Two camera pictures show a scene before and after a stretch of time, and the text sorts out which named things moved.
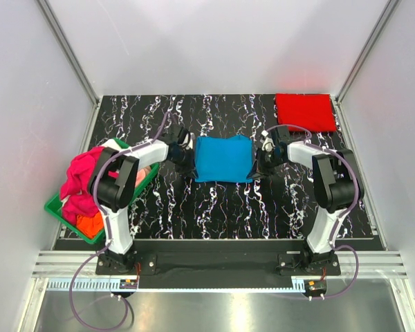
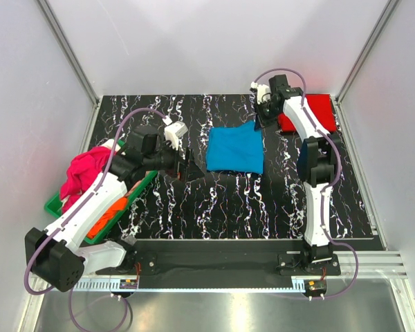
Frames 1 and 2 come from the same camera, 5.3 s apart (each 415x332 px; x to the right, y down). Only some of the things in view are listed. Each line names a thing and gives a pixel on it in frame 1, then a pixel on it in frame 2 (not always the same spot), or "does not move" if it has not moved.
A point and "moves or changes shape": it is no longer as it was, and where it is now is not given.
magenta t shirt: x=76 y=195 does not move
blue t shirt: x=224 y=159 moves or changes shape
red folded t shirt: x=314 y=111 does not move
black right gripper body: x=266 y=162 to x=265 y=113
